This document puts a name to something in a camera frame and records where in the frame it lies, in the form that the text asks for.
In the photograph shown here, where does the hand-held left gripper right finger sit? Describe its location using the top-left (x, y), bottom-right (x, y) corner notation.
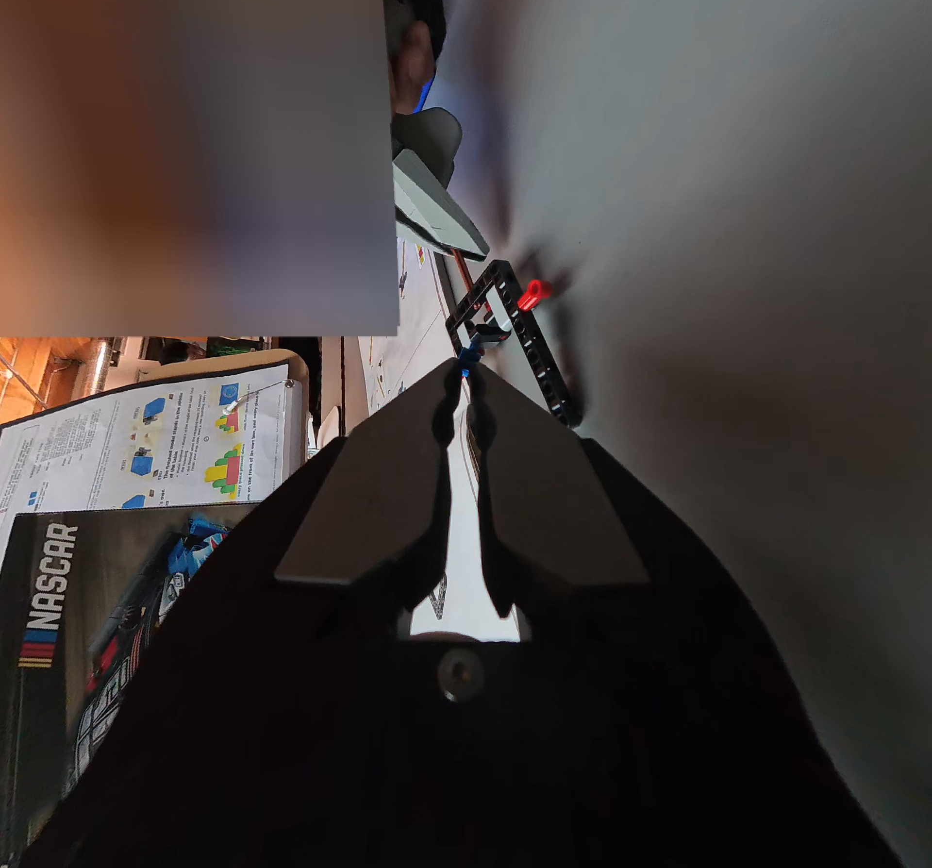
top-left (467, 366), bottom-right (650, 619)

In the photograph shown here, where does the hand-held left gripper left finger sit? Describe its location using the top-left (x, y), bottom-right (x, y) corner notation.
top-left (274, 358), bottom-right (463, 610)

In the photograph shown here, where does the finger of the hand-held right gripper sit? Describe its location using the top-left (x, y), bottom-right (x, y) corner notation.
top-left (393, 148), bottom-right (491, 263)

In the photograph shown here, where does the brown lego axle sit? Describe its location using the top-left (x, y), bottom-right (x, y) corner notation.
top-left (451, 249), bottom-right (487, 317)

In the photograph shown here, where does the black lego frame assembly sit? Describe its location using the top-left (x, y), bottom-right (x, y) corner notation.
top-left (445, 259), bottom-right (584, 427)

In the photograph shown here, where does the person's right forearm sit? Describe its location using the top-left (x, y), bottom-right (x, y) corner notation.
top-left (392, 17), bottom-right (438, 117)

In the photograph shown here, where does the lego instruction booklet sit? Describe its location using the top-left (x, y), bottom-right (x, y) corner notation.
top-left (355, 236), bottom-right (522, 642)

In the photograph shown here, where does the black lego set box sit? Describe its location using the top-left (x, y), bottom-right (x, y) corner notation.
top-left (0, 506), bottom-right (257, 849)

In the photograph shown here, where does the white printed instruction sheet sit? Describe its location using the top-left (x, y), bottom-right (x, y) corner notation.
top-left (0, 363), bottom-right (304, 543)

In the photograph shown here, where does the white cable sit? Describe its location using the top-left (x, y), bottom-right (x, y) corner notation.
top-left (223, 378), bottom-right (297, 416)

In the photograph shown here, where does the metal air duct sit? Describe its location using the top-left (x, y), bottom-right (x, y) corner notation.
top-left (67, 336), bottom-right (131, 397)

